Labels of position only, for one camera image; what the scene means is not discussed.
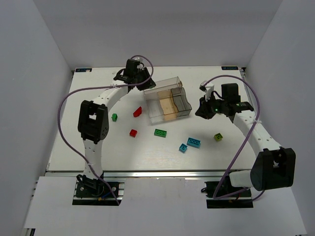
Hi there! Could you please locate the small green number lego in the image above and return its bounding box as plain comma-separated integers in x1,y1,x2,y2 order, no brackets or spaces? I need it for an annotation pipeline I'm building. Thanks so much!
111,113,118,122

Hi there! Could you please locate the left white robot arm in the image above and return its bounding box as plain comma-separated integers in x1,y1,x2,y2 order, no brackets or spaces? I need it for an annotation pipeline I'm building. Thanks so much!
78,56,156,179

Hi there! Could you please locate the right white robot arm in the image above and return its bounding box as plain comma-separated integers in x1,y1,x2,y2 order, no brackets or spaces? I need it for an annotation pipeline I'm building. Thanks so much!
195,82,296,191

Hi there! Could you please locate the grey smoky container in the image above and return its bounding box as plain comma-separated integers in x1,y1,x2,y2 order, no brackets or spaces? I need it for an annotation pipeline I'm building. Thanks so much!
171,88,192,118

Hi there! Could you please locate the lime lego near front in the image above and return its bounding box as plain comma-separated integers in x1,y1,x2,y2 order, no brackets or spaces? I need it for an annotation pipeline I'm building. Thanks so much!
214,133,223,142

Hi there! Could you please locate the long clear smoky container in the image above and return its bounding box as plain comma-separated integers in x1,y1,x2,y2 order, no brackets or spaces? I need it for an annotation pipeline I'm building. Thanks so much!
143,77,183,100

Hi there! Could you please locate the amber transparent container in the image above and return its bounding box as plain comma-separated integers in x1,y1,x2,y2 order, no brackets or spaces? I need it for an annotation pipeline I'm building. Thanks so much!
157,89,178,121

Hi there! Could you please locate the cyan long lego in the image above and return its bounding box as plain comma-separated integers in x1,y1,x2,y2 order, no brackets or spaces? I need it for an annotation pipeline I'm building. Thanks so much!
187,137,201,148

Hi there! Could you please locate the red curved lego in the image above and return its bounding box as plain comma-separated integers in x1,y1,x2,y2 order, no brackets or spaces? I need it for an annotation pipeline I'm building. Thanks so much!
133,106,142,118

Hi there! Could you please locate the right blue table label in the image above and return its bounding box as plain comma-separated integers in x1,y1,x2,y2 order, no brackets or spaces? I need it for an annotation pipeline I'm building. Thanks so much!
221,66,239,70

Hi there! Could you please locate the blue table label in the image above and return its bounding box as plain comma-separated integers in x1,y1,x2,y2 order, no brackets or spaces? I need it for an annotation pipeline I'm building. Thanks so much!
75,68,92,73
221,66,239,70

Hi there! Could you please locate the cyan small lego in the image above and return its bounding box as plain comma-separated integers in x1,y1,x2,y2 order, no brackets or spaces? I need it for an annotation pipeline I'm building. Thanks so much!
179,144,188,153

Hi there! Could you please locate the red square lego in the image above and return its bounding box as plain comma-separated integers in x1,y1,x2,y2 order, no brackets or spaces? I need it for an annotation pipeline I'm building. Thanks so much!
129,129,137,138

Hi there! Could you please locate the left blue table label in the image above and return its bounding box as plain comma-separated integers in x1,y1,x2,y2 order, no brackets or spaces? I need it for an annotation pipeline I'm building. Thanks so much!
75,68,92,73

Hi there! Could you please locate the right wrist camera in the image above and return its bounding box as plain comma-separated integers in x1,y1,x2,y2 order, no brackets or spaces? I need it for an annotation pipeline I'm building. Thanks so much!
199,81,215,101

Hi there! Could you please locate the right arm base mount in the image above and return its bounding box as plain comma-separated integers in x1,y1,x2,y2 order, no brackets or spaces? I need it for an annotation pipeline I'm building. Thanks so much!
201,180,254,209

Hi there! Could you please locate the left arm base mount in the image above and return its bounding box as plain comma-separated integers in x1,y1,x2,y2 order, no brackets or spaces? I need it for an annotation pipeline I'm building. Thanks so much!
72,175,125,206

